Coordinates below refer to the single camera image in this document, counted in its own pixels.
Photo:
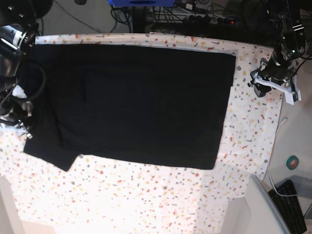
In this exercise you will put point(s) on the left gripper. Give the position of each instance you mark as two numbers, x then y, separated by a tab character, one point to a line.
273	72

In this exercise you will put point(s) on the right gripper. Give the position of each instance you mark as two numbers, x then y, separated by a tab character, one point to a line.
16	116

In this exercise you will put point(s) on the black printed t-shirt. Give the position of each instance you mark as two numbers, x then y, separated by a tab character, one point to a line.
148	105

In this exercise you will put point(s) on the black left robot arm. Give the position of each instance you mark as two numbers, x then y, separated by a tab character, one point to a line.
289	30

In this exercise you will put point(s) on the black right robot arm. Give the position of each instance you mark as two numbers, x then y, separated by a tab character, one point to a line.
18	29

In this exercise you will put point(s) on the green tape roll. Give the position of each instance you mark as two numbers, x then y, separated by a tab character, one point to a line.
292	162

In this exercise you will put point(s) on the terrazzo pattern tablecloth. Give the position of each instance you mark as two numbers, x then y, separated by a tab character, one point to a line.
106	196

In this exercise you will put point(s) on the black keyboard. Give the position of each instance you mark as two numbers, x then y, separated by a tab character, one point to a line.
289	207

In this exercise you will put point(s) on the grey monitor edge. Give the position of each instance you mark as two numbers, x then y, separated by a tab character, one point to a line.
264	216

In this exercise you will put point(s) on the blue box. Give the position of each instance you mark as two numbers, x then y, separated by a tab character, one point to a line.
133	3

